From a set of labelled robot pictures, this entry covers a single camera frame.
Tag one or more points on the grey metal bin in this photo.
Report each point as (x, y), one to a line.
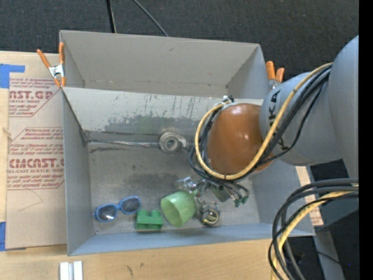
(140, 168)

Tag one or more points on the brown cardboard board red print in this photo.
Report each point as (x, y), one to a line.
(35, 156)

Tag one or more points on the black and yellow tape measure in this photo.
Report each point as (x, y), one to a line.
(210, 216)

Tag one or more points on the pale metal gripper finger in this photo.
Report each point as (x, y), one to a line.
(197, 192)
(184, 182)

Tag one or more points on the grey tape roll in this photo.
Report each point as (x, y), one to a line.
(170, 142)

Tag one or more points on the light green plastic cup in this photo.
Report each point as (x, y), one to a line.
(177, 209)

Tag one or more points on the blue sunglasses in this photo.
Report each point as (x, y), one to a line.
(116, 209)

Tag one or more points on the green toy brick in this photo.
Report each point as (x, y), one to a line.
(148, 221)

